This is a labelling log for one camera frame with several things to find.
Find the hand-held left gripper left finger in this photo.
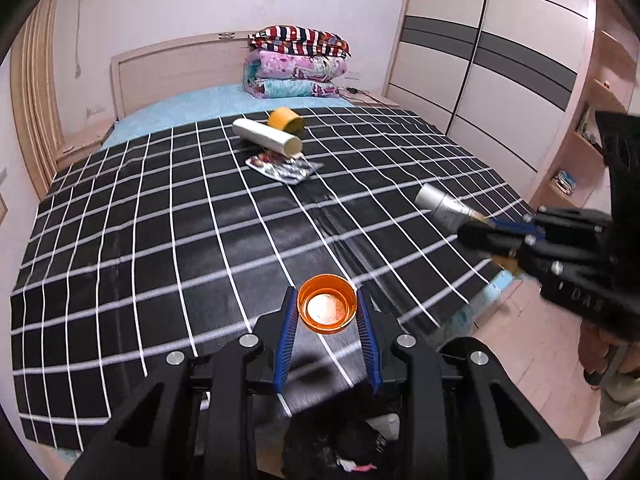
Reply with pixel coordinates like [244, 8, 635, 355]
[65, 285, 301, 480]

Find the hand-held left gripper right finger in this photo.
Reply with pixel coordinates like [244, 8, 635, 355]
[355, 285, 588, 480]

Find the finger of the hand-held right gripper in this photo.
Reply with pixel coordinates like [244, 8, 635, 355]
[457, 222, 576, 281]
[470, 206, 611, 241]

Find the orange plastic lid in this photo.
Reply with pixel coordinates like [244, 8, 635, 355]
[297, 274, 358, 333]

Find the trash bin with black bag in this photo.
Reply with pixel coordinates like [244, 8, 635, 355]
[280, 395, 411, 480]

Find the person's right hand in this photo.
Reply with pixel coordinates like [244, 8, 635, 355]
[577, 312, 626, 387]

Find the stack of colourful books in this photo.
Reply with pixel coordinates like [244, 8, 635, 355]
[554, 170, 581, 195]

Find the wooden open shelf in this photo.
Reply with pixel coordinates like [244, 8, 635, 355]
[530, 0, 640, 211]

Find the black white checked cloth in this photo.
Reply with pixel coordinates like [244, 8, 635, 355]
[10, 106, 533, 453]

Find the sliding door wardrobe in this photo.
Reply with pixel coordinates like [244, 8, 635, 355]
[382, 0, 598, 196]

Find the silver blister pack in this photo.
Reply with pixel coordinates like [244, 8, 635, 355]
[246, 154, 323, 186]

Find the wooden nightstand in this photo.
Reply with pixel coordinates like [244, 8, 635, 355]
[55, 117, 117, 171]
[345, 91, 401, 108]

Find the white paper roll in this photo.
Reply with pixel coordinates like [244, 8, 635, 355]
[232, 117, 304, 157]

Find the yellow tape roll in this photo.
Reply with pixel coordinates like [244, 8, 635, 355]
[266, 106, 304, 136]

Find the teal folded quilt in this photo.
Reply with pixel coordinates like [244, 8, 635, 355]
[243, 77, 341, 98]

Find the pink folded quilt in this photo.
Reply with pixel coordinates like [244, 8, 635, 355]
[243, 50, 348, 83]

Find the striped pillow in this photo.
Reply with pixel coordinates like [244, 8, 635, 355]
[248, 25, 351, 57]

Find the wooden headboard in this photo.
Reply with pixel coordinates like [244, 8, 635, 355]
[110, 30, 266, 120]

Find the black cable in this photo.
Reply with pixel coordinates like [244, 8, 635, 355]
[340, 86, 381, 106]

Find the white wall cable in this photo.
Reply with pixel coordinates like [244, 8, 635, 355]
[73, 0, 83, 80]

